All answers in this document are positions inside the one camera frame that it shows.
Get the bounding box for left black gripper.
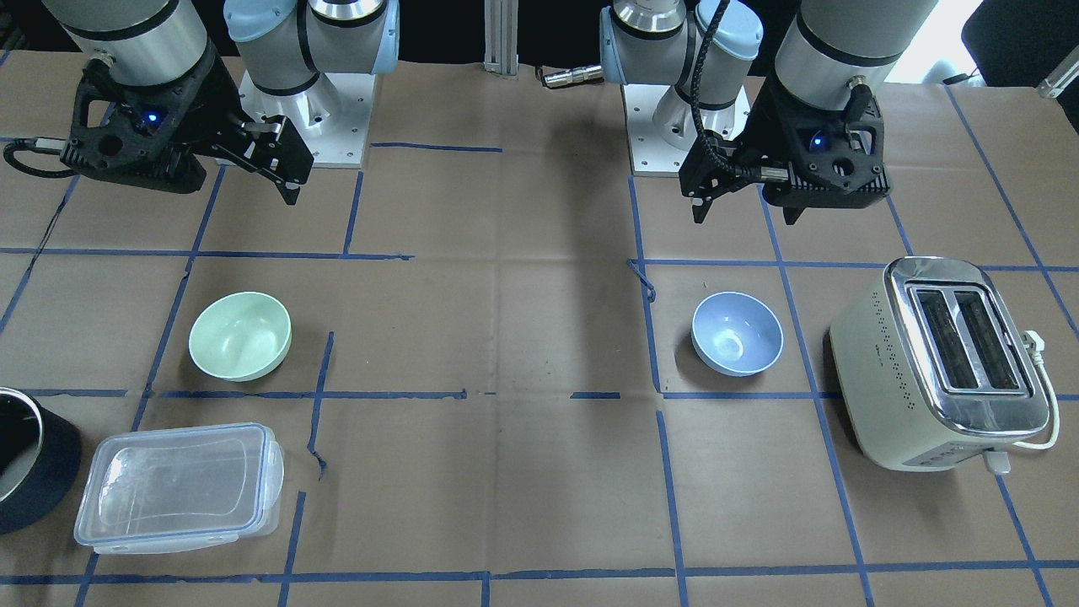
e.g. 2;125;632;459
679;78;893;226

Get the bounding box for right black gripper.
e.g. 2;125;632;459
62;46;314;205

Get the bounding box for green bowl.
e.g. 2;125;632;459
186;292;293;383

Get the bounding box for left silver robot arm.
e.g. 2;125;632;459
599;1;934;224

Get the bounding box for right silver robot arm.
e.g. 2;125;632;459
46;1;400;205

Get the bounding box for blue bowl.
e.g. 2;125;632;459
689;292;786;377

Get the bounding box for cream toaster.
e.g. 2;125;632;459
828;256;1058;475

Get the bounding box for clear plastic food container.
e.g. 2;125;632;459
73;422;284;556

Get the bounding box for dark blue saucepan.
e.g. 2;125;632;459
1;387;83;534

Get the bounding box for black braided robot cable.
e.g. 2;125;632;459
689;0;789;182

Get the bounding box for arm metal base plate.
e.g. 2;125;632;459
623;84;696;178
240;73;380;169

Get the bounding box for aluminium frame post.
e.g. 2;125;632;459
482;0;519;79

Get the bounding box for white toaster power cord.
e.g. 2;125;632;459
982;330;1061;475

